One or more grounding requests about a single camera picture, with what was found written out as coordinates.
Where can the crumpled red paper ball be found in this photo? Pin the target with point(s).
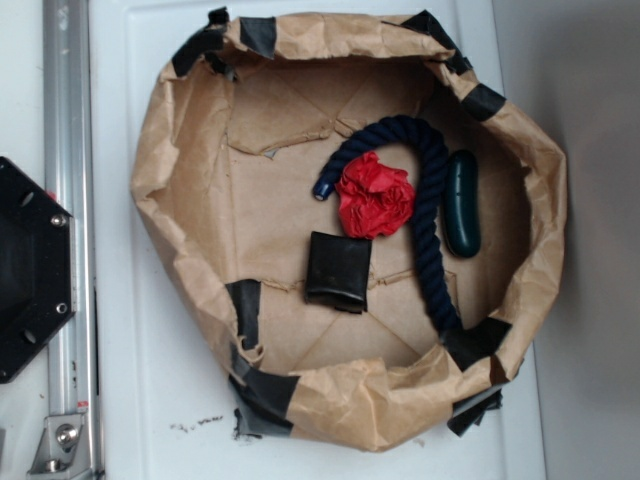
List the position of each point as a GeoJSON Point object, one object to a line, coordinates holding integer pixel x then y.
{"type": "Point", "coordinates": [374, 199]}

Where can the dark green oblong object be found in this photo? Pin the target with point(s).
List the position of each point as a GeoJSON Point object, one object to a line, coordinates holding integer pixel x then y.
{"type": "Point", "coordinates": [460, 205]}

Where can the brown paper bag tray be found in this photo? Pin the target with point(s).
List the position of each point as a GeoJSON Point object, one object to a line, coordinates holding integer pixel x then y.
{"type": "Point", "coordinates": [248, 130]}

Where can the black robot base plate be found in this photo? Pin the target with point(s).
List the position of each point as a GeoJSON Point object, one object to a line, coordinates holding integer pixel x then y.
{"type": "Point", "coordinates": [36, 269]}

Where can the aluminium profile rail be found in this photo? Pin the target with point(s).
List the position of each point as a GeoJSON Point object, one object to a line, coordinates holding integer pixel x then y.
{"type": "Point", "coordinates": [73, 371]}

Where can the metal corner bracket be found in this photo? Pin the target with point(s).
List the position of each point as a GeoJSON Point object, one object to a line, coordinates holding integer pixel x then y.
{"type": "Point", "coordinates": [63, 450]}

